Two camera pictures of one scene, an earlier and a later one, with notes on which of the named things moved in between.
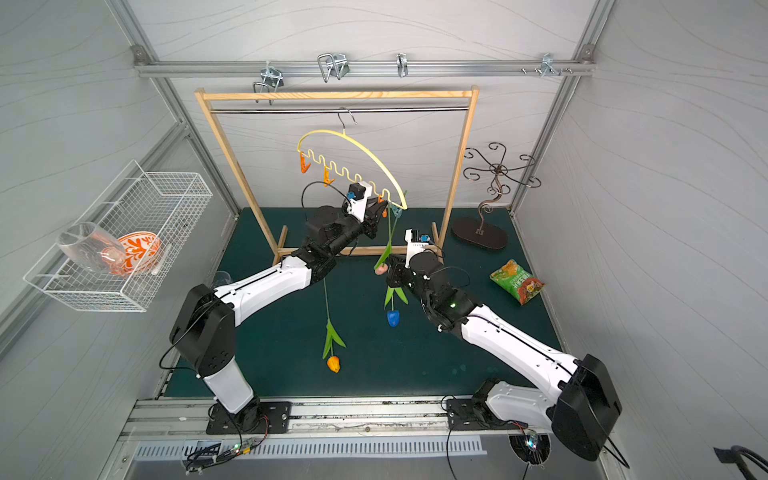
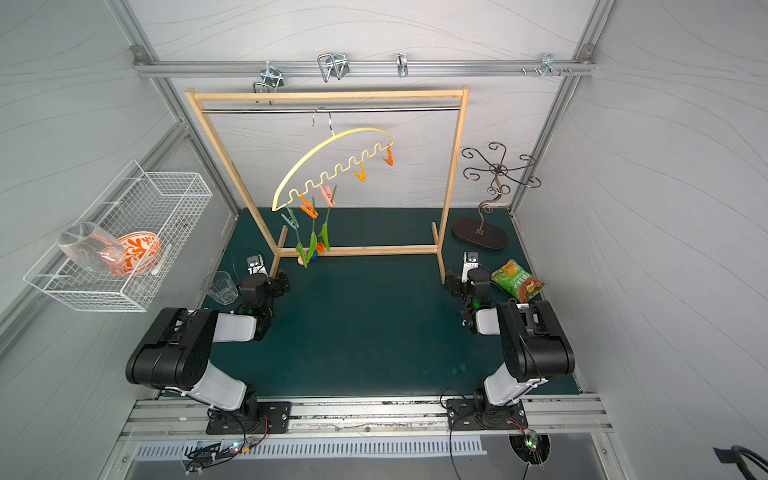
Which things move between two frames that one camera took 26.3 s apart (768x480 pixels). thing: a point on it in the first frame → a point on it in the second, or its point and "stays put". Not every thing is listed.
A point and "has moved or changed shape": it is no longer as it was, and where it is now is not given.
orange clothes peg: [327, 180] → [361, 176]
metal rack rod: [308, 110] stays put
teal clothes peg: [397, 211] → [291, 219]
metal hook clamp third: [402, 65] stays put
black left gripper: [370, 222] → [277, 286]
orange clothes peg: [302, 163] → [390, 160]
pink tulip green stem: [381, 268] has moved or changed shape
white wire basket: [119, 252] stays put
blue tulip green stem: [393, 316] has moved or changed shape
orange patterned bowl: [140, 250] stays put
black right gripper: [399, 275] → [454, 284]
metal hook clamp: [271, 78] stays put
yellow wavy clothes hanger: [363, 146] → [333, 136]
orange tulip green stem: [333, 362] has moved or changed shape
